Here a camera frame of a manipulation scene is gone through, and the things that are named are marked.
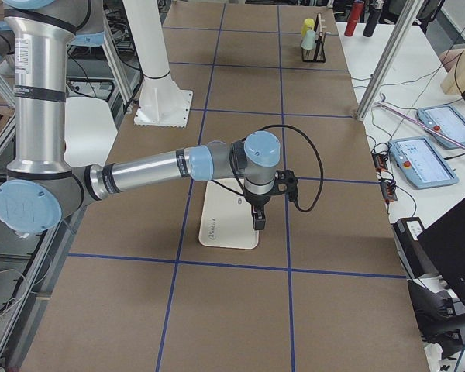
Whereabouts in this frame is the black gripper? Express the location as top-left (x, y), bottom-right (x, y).
top-left (244, 190), bottom-right (270, 231)

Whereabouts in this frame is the pale green cup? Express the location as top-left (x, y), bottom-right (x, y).
top-left (301, 29), bottom-right (318, 51)

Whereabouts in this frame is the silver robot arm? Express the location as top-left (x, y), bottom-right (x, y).
top-left (0, 1), bottom-right (280, 233)

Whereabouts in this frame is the cream rabbit tray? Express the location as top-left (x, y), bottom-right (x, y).
top-left (198, 181), bottom-right (259, 250)

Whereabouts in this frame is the yellow cup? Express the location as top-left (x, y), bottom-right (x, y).
top-left (301, 18), bottom-right (315, 37)

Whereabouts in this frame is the brown paper table mat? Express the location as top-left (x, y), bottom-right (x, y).
top-left (22, 2), bottom-right (429, 371)

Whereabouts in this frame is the white central pillar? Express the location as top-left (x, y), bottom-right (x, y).
top-left (123, 0), bottom-right (193, 127)

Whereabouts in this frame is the black box on desk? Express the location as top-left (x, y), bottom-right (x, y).
top-left (391, 217), bottom-right (438, 279)

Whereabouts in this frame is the grabber stick tool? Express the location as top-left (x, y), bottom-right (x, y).
top-left (374, 100), bottom-right (465, 153)

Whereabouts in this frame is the near blue teach pendant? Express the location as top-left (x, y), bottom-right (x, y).
top-left (389, 136), bottom-right (459, 189)

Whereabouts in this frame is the blue teach pendant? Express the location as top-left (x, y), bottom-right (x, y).
top-left (417, 105), bottom-right (465, 149)
top-left (389, 136), bottom-right (459, 189)

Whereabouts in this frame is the white plastic chair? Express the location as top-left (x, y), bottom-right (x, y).
top-left (65, 97), bottom-right (117, 167)

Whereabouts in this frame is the black laptop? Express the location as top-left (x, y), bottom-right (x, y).
top-left (418, 198), bottom-right (465, 305)

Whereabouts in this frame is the far blue teach pendant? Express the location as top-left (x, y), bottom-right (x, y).
top-left (417, 105), bottom-right (465, 149)

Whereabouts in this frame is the red bottle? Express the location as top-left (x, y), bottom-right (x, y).
top-left (344, 0), bottom-right (365, 37)

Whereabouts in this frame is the black bottle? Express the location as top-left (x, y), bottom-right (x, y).
top-left (363, 0), bottom-right (384, 37)

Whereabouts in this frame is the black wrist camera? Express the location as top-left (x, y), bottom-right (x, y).
top-left (270, 170), bottom-right (298, 204)

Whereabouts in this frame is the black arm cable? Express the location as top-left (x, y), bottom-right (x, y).
top-left (216, 124), bottom-right (325, 213)

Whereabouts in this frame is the black wire cup rack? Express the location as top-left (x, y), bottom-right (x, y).
top-left (300, 13), bottom-right (329, 63)

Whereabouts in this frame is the aluminium frame post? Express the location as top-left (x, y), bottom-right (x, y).
top-left (355, 0), bottom-right (426, 122)

